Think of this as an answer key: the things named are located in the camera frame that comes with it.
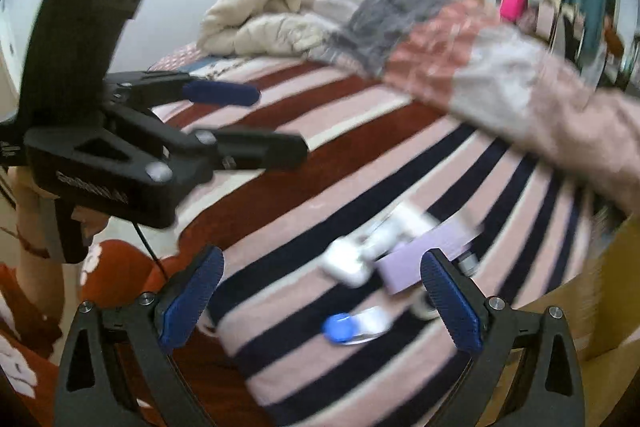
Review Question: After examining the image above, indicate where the white power bank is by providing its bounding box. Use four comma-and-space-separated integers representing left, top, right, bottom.
320, 202, 438, 288

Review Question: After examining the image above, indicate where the person's left hand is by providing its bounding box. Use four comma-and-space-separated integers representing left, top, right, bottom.
9, 167, 110, 282

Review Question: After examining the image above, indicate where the cardboard box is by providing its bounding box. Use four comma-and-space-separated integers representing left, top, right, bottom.
494, 210, 640, 427

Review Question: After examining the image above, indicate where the cream fluffy blanket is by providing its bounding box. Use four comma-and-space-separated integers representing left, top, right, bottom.
196, 0, 326, 56

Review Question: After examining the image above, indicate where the purple rectangular box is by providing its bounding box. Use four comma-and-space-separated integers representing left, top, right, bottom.
375, 217, 482, 295

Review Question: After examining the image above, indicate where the striped plush bed blanket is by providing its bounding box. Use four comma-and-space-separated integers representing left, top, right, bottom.
158, 46, 608, 426

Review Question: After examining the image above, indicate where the blue white small bottle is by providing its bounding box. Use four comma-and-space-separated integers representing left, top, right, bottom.
322, 306, 392, 346

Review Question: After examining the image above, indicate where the pink grey patchwork duvet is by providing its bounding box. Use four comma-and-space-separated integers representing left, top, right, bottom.
302, 0, 639, 213

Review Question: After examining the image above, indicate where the pink gift bag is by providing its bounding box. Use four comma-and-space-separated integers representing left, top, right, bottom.
499, 0, 527, 23

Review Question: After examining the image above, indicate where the black camera box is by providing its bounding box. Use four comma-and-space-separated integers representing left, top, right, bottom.
15, 0, 142, 129

